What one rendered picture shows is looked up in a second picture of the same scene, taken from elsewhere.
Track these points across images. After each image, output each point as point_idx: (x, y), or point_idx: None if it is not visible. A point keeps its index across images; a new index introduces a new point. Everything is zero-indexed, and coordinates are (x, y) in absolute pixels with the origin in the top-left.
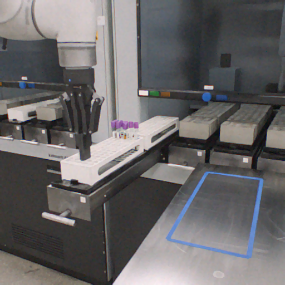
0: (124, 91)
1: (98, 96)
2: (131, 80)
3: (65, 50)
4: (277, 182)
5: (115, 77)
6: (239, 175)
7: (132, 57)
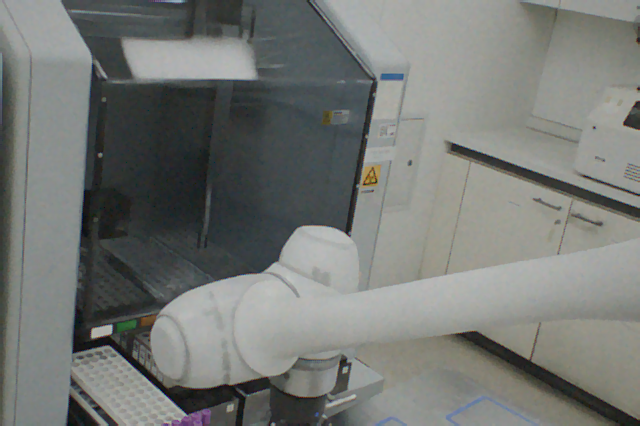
0: (39, 337)
1: (323, 416)
2: (58, 311)
3: (329, 370)
4: (406, 412)
5: (14, 314)
6: (369, 424)
7: (65, 260)
